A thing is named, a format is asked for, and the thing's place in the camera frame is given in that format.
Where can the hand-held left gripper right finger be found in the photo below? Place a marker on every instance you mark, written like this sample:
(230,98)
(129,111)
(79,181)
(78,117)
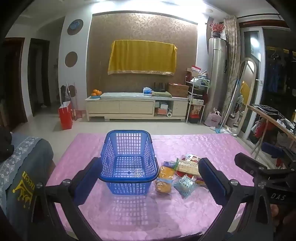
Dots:
(212,180)

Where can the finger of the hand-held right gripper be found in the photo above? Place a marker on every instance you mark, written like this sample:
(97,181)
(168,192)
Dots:
(247,163)

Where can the yellow snack packet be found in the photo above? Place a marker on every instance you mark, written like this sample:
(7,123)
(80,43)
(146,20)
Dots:
(167,172)

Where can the blue plastic basket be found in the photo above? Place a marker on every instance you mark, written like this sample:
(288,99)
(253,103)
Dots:
(129,166)

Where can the clear blue wafer packet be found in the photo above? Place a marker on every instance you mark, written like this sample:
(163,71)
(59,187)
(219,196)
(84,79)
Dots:
(185,185)

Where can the long cracker packet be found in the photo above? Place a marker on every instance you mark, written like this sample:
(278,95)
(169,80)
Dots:
(187,166)

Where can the mop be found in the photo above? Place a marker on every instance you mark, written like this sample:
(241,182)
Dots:
(227,111)

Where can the pink bag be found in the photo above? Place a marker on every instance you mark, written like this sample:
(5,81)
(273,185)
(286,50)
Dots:
(213,119)

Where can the standing air conditioner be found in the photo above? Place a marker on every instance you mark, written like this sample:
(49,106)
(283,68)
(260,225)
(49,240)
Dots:
(216,74)

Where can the purple snack packet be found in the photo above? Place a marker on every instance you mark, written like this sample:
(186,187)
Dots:
(170,164)

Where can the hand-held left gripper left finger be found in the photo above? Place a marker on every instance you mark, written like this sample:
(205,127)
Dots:
(85,185)

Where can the standing arched mirror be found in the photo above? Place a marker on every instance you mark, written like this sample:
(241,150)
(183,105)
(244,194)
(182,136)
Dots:
(251,69)

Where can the pile of oranges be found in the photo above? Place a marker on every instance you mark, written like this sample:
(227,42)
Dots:
(96,92)

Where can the dark wooden door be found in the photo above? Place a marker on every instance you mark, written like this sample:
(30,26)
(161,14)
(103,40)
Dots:
(38,76)
(12,81)

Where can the red picture box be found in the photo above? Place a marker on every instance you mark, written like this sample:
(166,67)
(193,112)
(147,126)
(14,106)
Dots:
(196,113)

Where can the white metal rack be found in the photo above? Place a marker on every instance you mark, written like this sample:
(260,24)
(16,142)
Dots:
(190,102)

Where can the green cushion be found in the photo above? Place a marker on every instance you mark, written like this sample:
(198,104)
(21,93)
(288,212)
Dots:
(161,94)

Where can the black router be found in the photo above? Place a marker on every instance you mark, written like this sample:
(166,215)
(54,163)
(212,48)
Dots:
(160,87)

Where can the red paper bag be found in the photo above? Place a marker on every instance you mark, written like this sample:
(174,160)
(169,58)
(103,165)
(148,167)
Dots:
(66,117)

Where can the cardboard box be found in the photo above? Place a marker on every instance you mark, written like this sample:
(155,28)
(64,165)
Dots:
(178,90)

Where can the blue tissue box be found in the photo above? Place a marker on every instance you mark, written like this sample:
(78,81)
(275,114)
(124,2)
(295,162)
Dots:
(147,91)

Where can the wooden side table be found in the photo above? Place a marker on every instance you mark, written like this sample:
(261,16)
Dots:
(272,120)

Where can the cartoon print cake packet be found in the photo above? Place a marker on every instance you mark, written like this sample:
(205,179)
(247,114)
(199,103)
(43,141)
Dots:
(163,187)

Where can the light wooden media cabinet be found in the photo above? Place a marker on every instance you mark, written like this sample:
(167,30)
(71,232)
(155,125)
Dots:
(129,106)

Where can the hanging blue clothes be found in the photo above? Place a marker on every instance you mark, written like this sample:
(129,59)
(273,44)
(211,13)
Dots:
(275,74)

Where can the patterned curtain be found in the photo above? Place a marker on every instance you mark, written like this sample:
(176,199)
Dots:
(232,58)

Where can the boxes atop rack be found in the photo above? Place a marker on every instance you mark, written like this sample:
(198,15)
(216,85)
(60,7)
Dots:
(195,70)

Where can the pink tablecloth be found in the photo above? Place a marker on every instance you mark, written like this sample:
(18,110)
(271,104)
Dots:
(175,215)

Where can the vase with red flowers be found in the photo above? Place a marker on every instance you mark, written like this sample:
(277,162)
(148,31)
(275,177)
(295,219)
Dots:
(217,27)

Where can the white paper roll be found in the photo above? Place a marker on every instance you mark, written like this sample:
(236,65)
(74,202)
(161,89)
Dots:
(169,114)

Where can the person's right hand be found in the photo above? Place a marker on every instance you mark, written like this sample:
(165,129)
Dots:
(275,212)

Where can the grey cloth with yellow print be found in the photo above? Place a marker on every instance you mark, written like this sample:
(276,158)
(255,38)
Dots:
(16,166)

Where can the round brown wall plaque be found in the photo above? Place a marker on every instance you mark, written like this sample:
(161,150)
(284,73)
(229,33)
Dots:
(71,59)
(72,90)

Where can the yellow cloth cover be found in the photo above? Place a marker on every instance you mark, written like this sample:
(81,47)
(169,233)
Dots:
(142,56)

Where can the black cloth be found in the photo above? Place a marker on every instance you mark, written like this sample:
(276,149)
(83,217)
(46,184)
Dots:
(4,146)

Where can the round wall plaque blue centre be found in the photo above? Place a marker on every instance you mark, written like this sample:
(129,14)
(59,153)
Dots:
(75,27)

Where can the white red snack packet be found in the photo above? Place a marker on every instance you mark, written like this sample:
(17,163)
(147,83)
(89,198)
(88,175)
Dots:
(193,158)

